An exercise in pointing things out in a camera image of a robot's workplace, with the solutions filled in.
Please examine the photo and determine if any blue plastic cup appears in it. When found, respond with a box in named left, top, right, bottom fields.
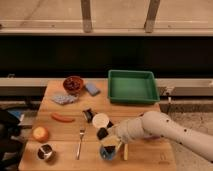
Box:
left=99, top=146, right=116, bottom=160

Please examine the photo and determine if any black eraser block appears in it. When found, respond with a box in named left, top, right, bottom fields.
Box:
left=96, top=128, right=111, bottom=146

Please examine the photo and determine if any silver fork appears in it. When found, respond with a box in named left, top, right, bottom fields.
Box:
left=76, top=128, right=86, bottom=160

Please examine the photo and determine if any crumpled blue white cloth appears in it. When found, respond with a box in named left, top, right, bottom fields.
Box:
left=52, top=94, right=78, bottom=105

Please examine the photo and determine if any blue sponge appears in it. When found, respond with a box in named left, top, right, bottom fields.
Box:
left=85, top=83, right=100, bottom=96

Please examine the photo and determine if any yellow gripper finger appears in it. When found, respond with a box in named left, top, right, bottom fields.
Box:
left=101, top=135, right=120, bottom=147

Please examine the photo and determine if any black bag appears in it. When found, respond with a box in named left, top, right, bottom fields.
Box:
left=0, top=108, right=23, bottom=171

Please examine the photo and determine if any wooden stick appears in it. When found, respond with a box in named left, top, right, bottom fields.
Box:
left=123, top=144, right=128, bottom=161

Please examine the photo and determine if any black handled tool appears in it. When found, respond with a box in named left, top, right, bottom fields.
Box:
left=83, top=108, right=113, bottom=128

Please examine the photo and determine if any red yellow apple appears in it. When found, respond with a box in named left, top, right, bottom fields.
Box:
left=32, top=126, right=49, bottom=142

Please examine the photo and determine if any dark red bowl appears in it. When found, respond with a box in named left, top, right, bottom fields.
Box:
left=63, top=76, right=84, bottom=93

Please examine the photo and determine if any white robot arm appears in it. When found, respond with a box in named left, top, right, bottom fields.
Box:
left=99, top=111, right=213, bottom=163

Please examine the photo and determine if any metal window post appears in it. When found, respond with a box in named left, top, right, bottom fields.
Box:
left=144, top=0, right=160, bottom=33
left=81, top=0, right=92, bottom=33

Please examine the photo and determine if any right metal window post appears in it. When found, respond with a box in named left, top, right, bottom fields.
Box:
left=144, top=0, right=160, bottom=33

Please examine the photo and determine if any green plastic tray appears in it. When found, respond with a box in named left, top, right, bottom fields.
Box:
left=108, top=70, right=160, bottom=104

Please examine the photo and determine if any white paper cup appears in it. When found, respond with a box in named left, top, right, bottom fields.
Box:
left=92, top=113, right=109, bottom=129

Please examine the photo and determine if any left metal window post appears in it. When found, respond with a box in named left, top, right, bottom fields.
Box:
left=81, top=0, right=92, bottom=33

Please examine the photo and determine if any small metal cup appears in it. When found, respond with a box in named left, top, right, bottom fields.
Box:
left=37, top=144, right=54, bottom=162

